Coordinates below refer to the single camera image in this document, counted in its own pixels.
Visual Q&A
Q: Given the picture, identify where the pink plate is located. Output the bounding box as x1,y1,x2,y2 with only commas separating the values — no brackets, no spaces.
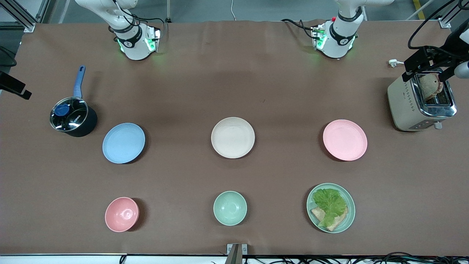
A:
322,120,368,161

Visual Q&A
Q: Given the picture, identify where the light blue plate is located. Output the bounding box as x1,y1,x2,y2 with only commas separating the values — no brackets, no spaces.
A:
102,122,146,164

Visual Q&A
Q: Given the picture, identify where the brown toast slice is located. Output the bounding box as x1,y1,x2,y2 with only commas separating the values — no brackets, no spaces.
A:
419,73,444,100

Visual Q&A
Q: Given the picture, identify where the beige chrome toaster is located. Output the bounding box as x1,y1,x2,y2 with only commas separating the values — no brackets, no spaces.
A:
387,68,458,132

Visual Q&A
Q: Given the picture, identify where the glass lid blue knob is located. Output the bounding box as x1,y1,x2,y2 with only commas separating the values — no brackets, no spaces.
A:
50,97,89,132

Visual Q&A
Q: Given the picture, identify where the dark blue saucepan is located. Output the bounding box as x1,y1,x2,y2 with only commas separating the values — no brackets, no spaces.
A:
49,65,98,138

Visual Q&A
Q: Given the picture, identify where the green lettuce leaf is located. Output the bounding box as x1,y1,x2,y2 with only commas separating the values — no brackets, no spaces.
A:
312,188,348,228

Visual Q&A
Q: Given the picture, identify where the brown table cover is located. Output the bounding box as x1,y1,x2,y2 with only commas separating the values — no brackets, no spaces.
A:
0,19,469,257

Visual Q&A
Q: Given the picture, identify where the green plate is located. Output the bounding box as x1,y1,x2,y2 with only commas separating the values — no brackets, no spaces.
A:
306,183,356,234

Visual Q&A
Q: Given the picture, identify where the brown bread slice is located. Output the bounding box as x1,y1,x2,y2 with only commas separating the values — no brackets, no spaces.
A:
311,206,348,232

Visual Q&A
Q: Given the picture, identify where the pink bowl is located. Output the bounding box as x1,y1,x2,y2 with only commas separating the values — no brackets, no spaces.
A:
105,197,140,232

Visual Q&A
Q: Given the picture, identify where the beige plate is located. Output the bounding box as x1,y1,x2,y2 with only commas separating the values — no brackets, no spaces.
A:
211,117,255,159

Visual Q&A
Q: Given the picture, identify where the green bowl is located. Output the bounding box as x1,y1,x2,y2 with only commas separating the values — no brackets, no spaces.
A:
213,191,248,226

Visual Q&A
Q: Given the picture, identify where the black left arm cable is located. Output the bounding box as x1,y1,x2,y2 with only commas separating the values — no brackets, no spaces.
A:
407,0,469,50

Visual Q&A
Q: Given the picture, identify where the aluminium frame profile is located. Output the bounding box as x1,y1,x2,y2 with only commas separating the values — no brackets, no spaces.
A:
0,0,51,33
438,0,469,29

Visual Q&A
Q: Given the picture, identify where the black arm base cable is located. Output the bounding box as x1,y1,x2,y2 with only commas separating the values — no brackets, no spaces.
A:
281,18,316,39

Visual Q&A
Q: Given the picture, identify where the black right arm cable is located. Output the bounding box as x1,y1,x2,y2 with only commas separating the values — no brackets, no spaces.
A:
110,0,166,37

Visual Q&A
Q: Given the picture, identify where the black cable bundle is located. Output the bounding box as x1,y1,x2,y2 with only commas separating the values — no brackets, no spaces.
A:
244,251,469,264

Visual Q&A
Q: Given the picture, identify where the metal table bracket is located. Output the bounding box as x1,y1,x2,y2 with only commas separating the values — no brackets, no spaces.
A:
226,243,248,264

